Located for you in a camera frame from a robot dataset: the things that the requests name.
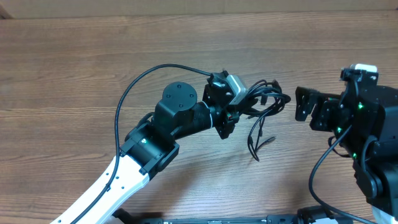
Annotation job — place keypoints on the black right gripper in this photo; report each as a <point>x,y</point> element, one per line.
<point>325,106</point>

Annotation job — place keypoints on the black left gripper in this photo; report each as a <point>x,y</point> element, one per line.
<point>229,116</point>

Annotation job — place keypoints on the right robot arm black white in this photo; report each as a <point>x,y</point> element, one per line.
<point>363,120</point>

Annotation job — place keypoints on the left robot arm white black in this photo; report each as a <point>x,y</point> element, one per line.
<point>150,147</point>

